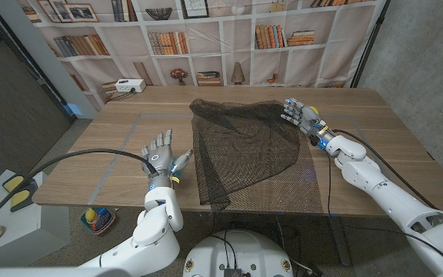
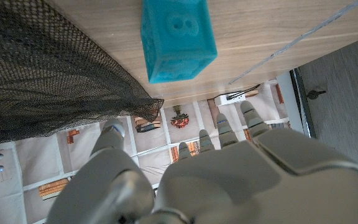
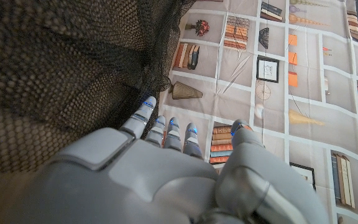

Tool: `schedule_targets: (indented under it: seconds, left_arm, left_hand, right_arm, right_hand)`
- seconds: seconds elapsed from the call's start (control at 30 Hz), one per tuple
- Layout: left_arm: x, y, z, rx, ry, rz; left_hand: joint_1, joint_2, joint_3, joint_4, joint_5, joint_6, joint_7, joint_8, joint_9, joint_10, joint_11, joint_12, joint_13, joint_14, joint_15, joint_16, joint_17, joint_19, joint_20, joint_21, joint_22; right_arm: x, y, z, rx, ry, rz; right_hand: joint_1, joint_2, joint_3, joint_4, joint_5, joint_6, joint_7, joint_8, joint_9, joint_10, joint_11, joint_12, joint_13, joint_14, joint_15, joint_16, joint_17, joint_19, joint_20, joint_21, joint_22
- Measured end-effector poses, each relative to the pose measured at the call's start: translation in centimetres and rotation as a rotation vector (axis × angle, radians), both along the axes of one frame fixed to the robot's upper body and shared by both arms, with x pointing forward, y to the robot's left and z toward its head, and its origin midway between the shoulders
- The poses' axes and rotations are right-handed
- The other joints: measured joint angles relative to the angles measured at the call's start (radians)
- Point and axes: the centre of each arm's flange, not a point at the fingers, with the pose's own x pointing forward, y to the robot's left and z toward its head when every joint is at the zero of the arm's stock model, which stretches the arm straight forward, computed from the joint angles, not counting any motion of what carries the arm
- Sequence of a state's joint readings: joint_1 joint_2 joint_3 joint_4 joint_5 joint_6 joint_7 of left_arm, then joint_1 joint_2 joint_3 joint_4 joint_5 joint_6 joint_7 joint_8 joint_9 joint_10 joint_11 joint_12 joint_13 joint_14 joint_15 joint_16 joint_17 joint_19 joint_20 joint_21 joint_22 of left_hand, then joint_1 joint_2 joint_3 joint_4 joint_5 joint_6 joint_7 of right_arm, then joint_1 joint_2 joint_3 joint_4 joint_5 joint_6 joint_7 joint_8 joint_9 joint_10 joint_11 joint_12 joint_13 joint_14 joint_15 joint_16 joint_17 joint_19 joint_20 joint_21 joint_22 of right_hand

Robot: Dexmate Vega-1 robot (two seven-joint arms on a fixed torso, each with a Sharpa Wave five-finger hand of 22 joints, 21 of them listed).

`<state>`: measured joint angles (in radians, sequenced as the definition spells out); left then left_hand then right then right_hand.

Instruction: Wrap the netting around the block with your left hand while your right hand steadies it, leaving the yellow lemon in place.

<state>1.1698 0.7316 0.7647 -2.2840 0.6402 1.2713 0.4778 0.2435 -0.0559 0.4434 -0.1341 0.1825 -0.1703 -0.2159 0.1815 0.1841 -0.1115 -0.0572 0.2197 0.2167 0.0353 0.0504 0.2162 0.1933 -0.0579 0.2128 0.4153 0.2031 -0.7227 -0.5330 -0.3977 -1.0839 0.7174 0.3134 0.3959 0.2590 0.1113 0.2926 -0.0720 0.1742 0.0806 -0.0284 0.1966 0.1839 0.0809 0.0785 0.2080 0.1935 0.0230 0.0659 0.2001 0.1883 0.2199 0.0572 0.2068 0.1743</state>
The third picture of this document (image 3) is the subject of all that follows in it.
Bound black mesh netting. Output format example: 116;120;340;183
0;0;197;174

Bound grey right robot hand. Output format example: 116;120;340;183
9;96;331;224

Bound printed bookshelf backdrop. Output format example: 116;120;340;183
158;0;358;224

